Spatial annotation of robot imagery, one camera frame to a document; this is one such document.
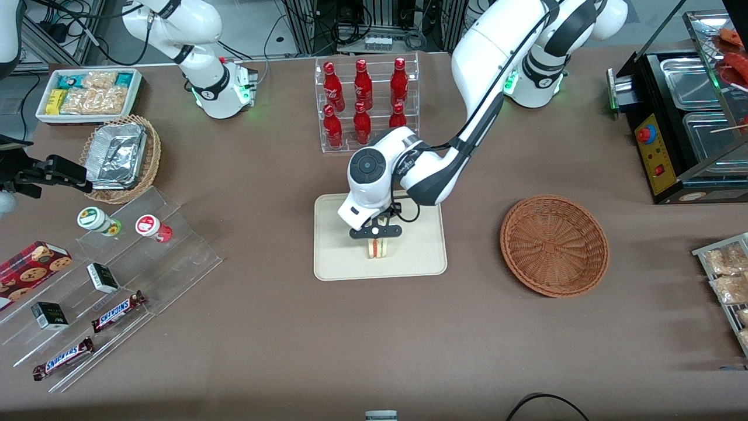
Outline clear acrylic bottle rack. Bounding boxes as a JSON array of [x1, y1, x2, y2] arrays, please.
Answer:
[[314, 51, 420, 154]]

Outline red grilled sausages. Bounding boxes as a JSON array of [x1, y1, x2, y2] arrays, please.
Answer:
[[713, 26, 748, 88]]

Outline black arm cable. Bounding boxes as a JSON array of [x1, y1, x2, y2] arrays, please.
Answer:
[[386, 140, 468, 224]]

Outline clear cracker packet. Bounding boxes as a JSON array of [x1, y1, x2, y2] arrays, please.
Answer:
[[82, 71, 117, 89], [61, 87, 126, 115]]

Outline red lid snack cup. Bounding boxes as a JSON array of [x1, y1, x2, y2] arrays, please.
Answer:
[[135, 215, 173, 243]]

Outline steel food pan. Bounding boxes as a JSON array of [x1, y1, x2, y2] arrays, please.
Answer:
[[683, 111, 748, 176], [660, 57, 722, 112]]

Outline Snickers chocolate bar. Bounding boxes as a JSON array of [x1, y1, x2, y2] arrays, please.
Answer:
[[91, 291, 147, 333], [32, 337, 95, 381]]

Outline brown round wicker basket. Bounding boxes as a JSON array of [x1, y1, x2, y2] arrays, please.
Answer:
[[500, 194, 610, 299]]

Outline green lid snack cup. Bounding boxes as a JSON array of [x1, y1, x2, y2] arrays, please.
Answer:
[[77, 206, 122, 237]]

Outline black food warmer cabinet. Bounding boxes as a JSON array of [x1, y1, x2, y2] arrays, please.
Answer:
[[607, 9, 748, 205]]

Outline clear acrylic stepped shelf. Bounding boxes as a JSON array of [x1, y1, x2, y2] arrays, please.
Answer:
[[0, 186, 223, 394]]

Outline cream plastic tray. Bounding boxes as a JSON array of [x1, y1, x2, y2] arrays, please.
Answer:
[[313, 188, 448, 282]]

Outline light wicker basket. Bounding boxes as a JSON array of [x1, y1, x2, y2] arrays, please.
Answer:
[[79, 115, 162, 205]]

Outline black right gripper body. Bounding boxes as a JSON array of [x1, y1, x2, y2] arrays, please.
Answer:
[[0, 136, 36, 176]]

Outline stack of foil containers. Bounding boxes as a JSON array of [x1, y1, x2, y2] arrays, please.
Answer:
[[86, 123, 148, 191]]

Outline small black carton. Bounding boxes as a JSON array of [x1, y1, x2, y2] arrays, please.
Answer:
[[86, 263, 120, 294], [31, 302, 70, 331]]

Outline grey snack tray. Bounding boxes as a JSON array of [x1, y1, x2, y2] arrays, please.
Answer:
[[691, 233, 748, 357]]

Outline white rectangular snack bin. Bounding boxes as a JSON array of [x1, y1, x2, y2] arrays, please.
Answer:
[[35, 68, 143, 126]]

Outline black cable loop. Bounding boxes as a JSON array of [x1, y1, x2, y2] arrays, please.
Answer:
[[505, 393, 591, 421]]

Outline red plaid cookie box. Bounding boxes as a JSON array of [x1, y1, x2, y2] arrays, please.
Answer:
[[0, 241, 73, 310]]

